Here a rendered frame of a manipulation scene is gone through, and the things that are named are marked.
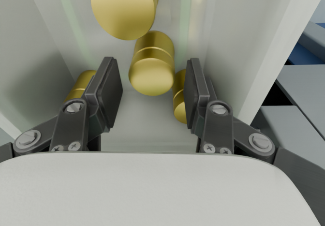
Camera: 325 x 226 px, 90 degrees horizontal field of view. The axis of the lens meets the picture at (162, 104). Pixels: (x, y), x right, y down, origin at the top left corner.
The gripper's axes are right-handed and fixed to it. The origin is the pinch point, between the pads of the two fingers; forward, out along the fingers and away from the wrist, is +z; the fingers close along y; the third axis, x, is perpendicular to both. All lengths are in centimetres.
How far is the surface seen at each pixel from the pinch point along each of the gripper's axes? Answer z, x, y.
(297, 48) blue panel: 14.9, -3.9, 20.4
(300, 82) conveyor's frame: 4.1, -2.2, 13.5
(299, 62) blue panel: 11.0, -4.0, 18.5
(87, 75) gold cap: 4.9, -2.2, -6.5
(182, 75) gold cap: 4.8, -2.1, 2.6
